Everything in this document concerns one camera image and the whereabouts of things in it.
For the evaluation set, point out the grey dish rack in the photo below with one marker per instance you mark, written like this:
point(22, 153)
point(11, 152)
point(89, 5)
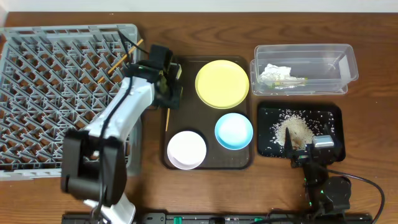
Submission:
point(49, 85)

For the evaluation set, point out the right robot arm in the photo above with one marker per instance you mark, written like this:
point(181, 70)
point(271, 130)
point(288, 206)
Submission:
point(327, 195)

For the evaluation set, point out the clear plastic bin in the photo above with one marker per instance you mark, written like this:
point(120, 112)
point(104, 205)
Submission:
point(328, 68)

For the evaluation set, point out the white napkin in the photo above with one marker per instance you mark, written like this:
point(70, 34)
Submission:
point(276, 73)

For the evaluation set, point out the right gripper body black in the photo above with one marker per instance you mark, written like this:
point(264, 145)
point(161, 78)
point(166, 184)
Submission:
point(302, 157)

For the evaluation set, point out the brown serving tray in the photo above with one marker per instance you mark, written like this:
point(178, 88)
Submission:
point(195, 115)

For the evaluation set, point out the black waste tray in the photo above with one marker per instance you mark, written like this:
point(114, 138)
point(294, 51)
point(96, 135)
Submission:
point(264, 122)

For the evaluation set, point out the light blue bowl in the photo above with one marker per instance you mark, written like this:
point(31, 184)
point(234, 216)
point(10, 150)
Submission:
point(234, 131)

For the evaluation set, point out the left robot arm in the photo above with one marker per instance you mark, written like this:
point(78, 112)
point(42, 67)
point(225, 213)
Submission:
point(94, 165)

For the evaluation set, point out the yellow green snack wrapper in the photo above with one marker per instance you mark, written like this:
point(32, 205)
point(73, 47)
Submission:
point(285, 84)

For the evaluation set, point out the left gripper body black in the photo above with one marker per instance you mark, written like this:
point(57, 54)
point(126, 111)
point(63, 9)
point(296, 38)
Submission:
point(171, 97)

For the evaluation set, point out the yellow plate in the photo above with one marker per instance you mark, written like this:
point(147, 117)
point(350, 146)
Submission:
point(222, 84)

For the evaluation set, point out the pile of white rice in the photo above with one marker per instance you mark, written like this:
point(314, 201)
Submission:
point(303, 125)

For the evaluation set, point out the pink bowl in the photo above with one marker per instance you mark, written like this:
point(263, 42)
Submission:
point(186, 150)

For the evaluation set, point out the wooden chopstick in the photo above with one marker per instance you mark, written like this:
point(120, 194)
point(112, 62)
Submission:
point(167, 120)
point(131, 50)

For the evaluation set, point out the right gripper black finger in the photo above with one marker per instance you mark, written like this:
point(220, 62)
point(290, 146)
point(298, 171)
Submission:
point(327, 130)
point(288, 148)

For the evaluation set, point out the black rail front edge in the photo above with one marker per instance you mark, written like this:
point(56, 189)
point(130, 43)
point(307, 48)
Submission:
point(274, 218)

